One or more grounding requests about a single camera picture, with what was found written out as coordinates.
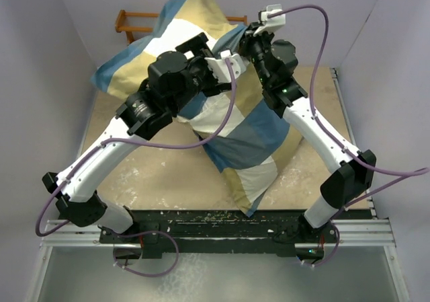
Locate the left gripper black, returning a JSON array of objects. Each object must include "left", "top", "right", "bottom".
[{"left": 170, "top": 34, "right": 236, "bottom": 115}]

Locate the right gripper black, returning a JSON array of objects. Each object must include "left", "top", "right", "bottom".
[{"left": 239, "top": 22, "right": 275, "bottom": 87}]

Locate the patchwork pillowcase blue beige white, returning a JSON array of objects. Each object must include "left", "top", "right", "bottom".
[{"left": 91, "top": 0, "right": 302, "bottom": 216}]

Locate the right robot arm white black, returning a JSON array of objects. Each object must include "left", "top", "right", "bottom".
[{"left": 239, "top": 25, "right": 376, "bottom": 242}]

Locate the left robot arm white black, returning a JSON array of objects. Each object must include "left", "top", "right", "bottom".
[{"left": 43, "top": 33, "right": 241, "bottom": 243}]

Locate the orange wooden rack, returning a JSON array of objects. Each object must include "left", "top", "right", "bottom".
[{"left": 115, "top": 8, "right": 248, "bottom": 44}]

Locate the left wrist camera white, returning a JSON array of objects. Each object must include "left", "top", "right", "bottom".
[{"left": 205, "top": 50, "right": 247, "bottom": 83}]

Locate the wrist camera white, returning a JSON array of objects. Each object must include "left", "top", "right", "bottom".
[
  {"left": 253, "top": 4, "right": 286, "bottom": 36},
  {"left": 205, "top": 50, "right": 247, "bottom": 83}
]

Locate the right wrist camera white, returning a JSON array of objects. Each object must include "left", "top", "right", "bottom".
[{"left": 253, "top": 4, "right": 286, "bottom": 36}]

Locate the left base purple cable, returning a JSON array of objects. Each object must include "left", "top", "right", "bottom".
[{"left": 112, "top": 229, "right": 180, "bottom": 276}]

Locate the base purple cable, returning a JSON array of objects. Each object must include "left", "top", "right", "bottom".
[
  {"left": 112, "top": 229, "right": 180, "bottom": 276},
  {"left": 300, "top": 224, "right": 341, "bottom": 270}
]

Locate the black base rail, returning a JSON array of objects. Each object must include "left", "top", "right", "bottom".
[{"left": 100, "top": 210, "right": 337, "bottom": 260}]

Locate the aluminium frame rail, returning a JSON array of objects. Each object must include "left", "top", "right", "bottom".
[{"left": 40, "top": 219, "right": 396, "bottom": 248}]

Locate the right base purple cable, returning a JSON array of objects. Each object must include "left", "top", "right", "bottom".
[{"left": 300, "top": 224, "right": 341, "bottom": 270}]

